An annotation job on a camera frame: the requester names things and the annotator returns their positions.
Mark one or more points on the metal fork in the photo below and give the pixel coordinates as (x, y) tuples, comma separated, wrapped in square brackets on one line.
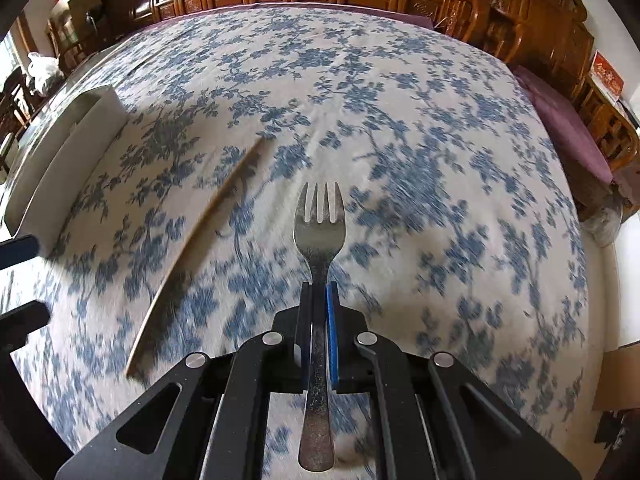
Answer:
[(319, 235)]

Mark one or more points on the carved wooden armchair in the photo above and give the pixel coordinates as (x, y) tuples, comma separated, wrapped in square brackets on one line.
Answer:
[(549, 38)]

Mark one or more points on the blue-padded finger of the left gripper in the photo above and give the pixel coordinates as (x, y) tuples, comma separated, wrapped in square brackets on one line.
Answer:
[(18, 250)]

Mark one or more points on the grey rectangular utensil tray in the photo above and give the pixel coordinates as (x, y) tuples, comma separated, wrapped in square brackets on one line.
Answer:
[(57, 168)]

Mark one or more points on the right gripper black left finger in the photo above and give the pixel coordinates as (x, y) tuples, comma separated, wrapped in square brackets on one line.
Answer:
[(206, 418)]

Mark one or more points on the red greeting card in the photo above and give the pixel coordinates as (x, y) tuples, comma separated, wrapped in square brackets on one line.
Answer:
[(606, 78)]

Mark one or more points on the purple armchair cushion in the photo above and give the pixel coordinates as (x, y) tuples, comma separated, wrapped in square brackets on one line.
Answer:
[(566, 130)]

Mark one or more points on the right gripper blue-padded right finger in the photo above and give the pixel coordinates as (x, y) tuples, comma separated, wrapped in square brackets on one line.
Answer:
[(432, 417)]

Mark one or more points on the blue floral tablecloth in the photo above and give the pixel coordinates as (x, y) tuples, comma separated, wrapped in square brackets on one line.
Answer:
[(461, 235)]

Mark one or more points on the white floor fan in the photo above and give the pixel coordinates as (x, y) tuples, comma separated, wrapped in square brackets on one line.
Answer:
[(604, 224)]

